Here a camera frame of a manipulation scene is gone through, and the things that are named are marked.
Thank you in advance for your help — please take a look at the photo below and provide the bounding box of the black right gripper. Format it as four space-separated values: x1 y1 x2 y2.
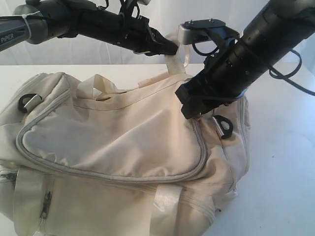
175 55 246 119

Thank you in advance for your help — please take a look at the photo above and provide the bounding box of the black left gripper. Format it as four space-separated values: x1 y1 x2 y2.
115 13 178 56

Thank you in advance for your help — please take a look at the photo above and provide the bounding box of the cream duffel bag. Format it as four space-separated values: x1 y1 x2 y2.
0 31 252 236

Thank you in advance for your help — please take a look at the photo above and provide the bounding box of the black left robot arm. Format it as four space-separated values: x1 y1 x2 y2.
0 0 178 56

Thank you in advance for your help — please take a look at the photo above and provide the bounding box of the white backdrop curtain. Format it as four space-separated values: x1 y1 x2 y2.
0 0 315 66

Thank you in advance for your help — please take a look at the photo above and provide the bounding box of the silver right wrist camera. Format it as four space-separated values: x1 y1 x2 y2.
178 18 239 47

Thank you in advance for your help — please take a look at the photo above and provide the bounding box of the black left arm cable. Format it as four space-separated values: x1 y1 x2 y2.
97 0 141 20

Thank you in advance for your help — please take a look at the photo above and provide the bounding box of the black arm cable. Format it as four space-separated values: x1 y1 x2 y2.
191 39 315 96
97 0 141 20

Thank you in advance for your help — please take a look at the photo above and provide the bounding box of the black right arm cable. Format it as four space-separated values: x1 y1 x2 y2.
191 39 315 96

